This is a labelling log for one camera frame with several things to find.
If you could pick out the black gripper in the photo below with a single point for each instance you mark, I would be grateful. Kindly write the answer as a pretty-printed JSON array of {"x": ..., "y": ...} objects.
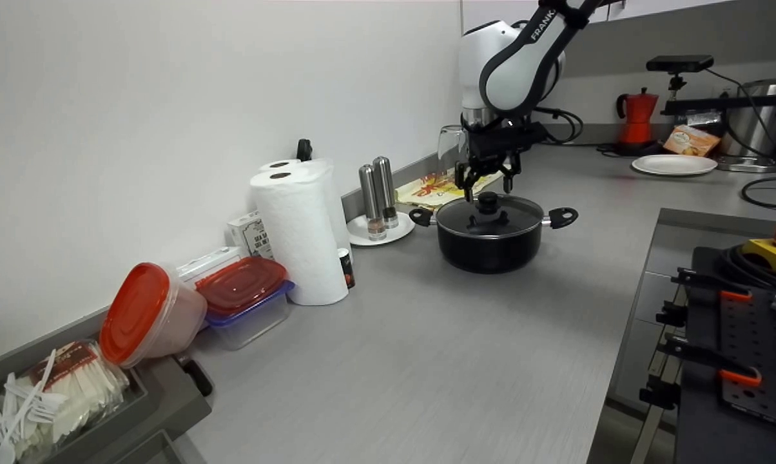
[{"x": 493, "y": 142}]

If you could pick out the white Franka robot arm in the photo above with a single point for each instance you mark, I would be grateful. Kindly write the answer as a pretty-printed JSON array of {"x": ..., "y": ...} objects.
[{"x": 516, "y": 68}]

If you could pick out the clear plastic container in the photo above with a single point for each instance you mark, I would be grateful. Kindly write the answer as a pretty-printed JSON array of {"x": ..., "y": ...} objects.
[{"x": 201, "y": 262}]

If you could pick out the rectangular container red lid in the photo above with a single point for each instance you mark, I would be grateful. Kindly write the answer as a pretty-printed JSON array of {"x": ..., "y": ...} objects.
[{"x": 244, "y": 285}]

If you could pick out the black bottle cap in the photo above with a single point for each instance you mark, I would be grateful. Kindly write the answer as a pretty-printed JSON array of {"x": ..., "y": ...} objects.
[{"x": 304, "y": 150}]

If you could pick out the small white saucer plate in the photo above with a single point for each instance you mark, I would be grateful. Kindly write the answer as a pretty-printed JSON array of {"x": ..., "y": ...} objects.
[{"x": 400, "y": 234}]

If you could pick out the steel pepper grinder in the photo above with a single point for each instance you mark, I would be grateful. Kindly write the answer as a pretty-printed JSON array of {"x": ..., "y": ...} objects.
[{"x": 384, "y": 189}]

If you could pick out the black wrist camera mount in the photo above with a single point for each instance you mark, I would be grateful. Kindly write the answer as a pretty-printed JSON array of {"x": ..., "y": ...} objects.
[{"x": 532, "y": 133}]

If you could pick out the red moka pot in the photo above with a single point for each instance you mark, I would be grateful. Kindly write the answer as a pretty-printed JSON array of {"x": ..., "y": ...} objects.
[{"x": 638, "y": 118}]

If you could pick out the round container red lid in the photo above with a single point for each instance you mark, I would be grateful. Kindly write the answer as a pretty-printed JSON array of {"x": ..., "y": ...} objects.
[{"x": 138, "y": 312}]

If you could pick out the black perforated mounting board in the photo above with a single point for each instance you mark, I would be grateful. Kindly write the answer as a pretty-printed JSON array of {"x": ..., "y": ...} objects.
[{"x": 757, "y": 361}]

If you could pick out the white plastic fork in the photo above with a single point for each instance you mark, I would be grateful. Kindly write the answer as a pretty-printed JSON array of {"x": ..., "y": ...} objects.
[{"x": 21, "y": 413}]

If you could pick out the rectangular container blue lid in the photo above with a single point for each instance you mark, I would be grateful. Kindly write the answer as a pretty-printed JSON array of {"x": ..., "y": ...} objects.
[{"x": 261, "y": 319}]

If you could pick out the orange snack packet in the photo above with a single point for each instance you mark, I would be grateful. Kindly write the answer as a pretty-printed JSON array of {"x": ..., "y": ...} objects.
[{"x": 691, "y": 140}]

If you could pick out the bag of plastic cutlery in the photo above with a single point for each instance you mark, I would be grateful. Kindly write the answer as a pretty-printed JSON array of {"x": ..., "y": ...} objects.
[{"x": 77, "y": 390}]

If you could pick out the black cooking pot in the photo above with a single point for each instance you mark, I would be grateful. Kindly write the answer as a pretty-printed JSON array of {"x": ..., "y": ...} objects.
[{"x": 491, "y": 254}]

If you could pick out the white dinner plate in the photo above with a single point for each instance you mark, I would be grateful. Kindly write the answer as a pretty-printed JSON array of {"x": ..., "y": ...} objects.
[{"x": 674, "y": 167}]

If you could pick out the grey metal tray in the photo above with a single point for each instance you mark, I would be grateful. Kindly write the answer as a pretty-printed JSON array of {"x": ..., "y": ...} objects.
[{"x": 169, "y": 403}]

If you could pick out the steel salt grinder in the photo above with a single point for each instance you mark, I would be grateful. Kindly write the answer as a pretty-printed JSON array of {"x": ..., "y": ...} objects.
[{"x": 370, "y": 196}]

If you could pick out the black camera on stand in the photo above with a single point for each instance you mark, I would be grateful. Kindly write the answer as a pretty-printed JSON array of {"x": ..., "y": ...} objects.
[{"x": 679, "y": 62}]

